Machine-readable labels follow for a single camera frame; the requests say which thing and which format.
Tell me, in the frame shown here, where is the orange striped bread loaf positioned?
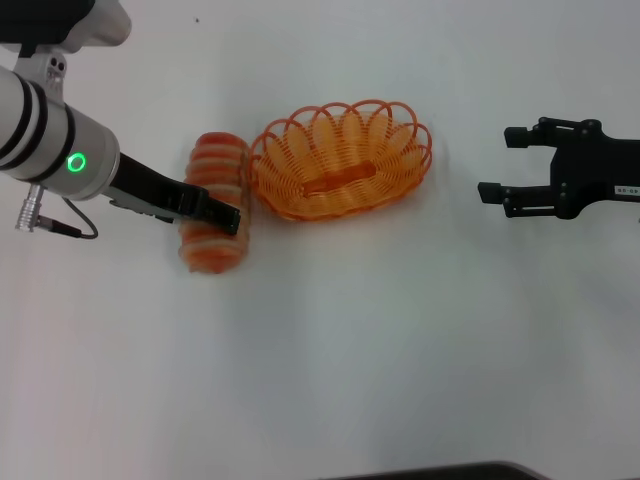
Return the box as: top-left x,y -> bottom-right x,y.
178,130 -> 251,276

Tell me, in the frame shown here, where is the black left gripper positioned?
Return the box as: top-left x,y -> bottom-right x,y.
106,152 -> 242,237

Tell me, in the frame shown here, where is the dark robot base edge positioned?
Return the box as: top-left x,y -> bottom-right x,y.
344,459 -> 549,480

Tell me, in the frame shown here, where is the orange woven plastic basket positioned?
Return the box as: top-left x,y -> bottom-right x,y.
248,98 -> 434,223

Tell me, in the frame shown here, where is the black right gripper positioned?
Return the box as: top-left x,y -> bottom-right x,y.
477,116 -> 640,221

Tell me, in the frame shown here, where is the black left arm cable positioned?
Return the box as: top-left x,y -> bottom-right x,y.
14,183 -> 100,240

